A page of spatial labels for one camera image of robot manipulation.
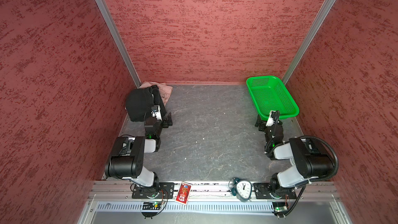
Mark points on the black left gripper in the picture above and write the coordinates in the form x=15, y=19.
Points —
x=169, y=119

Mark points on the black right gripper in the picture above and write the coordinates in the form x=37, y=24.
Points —
x=263, y=123

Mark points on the pink shorts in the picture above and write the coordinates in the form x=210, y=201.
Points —
x=165, y=90

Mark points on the black shorts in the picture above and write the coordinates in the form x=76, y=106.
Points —
x=140, y=101

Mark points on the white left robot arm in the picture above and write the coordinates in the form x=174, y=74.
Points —
x=126, y=161

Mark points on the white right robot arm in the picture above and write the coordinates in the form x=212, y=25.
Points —
x=312, y=159

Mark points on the green plastic basket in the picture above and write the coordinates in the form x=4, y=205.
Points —
x=268, y=93

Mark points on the dark green alarm clock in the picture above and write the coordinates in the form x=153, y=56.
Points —
x=241, y=188

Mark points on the red card pack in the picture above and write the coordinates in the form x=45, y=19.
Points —
x=183, y=193

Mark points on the left controller board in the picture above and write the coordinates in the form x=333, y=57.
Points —
x=151, y=209

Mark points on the controller board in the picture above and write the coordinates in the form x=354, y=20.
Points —
x=151, y=209
x=280, y=209

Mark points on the right controller board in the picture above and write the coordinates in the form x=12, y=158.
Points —
x=280, y=209

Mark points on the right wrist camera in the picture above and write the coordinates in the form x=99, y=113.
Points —
x=273, y=118

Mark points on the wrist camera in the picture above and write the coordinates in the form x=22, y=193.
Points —
x=156, y=112
x=273, y=118

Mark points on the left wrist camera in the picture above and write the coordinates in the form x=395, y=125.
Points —
x=156, y=112

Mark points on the aluminium front rail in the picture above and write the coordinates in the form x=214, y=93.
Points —
x=117, y=190

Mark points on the aluminium corner post left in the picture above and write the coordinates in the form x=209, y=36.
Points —
x=106, y=14

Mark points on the aluminium corner post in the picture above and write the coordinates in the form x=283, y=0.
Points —
x=313, y=30
x=106, y=14

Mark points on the aluminium corner post right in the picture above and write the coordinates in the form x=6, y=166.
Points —
x=313, y=30

